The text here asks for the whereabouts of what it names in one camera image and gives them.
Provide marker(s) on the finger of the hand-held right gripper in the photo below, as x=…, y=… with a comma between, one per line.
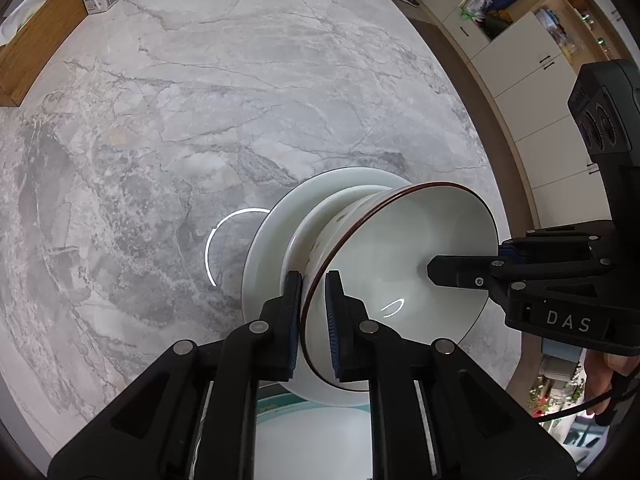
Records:
x=460, y=270
x=560, y=242

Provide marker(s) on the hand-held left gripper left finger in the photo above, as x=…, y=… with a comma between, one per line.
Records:
x=295, y=325

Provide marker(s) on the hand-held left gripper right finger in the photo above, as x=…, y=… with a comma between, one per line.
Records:
x=334, y=325

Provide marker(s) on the red-rimmed patterned bowl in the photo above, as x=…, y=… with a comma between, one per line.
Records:
x=425, y=225

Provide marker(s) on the grey plate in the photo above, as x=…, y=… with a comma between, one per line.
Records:
x=265, y=260

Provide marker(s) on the white bowl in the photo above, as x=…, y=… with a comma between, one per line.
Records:
x=325, y=215

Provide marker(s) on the large teal floral plate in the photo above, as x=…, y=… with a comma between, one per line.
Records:
x=310, y=445

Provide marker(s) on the person's right hand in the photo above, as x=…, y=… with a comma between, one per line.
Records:
x=605, y=375

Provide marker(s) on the white wooden cabinet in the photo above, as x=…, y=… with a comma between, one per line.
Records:
x=525, y=75

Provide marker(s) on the wooden tissue box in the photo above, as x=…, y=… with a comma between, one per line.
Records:
x=30, y=55

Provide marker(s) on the white tissue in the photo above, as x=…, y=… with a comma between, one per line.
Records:
x=15, y=25

